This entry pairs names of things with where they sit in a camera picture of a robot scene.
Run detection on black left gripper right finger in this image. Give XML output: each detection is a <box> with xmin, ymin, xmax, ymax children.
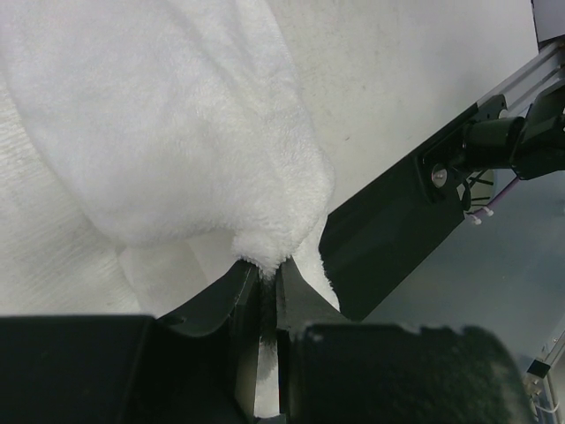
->
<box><xmin>275</xmin><ymin>258</ymin><xmax>349</xmax><ymax>415</ymax></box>

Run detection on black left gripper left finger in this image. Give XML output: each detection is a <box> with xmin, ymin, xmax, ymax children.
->
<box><xmin>158</xmin><ymin>261</ymin><xmax>259</xmax><ymax>415</ymax></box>

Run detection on white terry towel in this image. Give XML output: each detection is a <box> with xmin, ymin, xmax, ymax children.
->
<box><xmin>0</xmin><ymin>0</ymin><xmax>341</xmax><ymax>381</ymax></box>

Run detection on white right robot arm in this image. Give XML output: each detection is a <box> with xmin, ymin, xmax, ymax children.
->
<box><xmin>459</xmin><ymin>80</ymin><xmax>564</xmax><ymax>180</ymax></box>

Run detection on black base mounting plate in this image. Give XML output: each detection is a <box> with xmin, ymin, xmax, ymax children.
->
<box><xmin>320</xmin><ymin>95</ymin><xmax>507</xmax><ymax>321</ymax></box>

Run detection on aluminium table edge rail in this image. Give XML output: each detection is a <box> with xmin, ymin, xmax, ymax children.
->
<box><xmin>473</xmin><ymin>37</ymin><xmax>564</xmax><ymax>121</ymax></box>

